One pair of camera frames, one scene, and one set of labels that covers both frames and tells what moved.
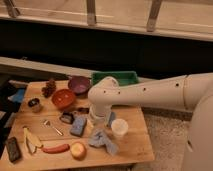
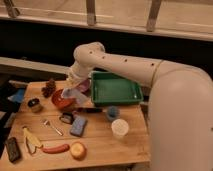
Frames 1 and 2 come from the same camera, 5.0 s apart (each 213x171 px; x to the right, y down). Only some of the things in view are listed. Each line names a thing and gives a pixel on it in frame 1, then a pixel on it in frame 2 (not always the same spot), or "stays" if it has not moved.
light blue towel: (100, 137) -> (76, 95)
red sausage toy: (56, 149) stays
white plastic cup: (119, 127) stays
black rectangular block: (13, 148) stays
